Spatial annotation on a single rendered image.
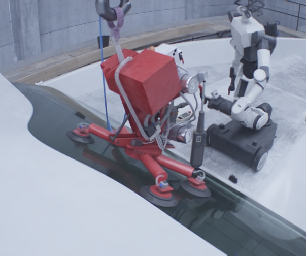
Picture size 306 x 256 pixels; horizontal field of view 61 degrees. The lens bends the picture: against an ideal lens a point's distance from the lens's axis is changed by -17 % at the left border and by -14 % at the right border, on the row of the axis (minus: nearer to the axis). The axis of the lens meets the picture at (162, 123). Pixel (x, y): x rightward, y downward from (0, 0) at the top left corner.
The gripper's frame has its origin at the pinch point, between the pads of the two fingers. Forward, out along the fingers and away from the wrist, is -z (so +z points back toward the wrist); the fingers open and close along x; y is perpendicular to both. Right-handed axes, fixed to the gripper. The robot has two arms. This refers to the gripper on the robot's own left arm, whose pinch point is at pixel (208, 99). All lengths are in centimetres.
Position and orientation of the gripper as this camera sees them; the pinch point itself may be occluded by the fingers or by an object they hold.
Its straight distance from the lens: 190.4
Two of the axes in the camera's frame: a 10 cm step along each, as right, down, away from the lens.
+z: 7.1, 3.8, -6.0
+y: -1.9, -7.1, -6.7
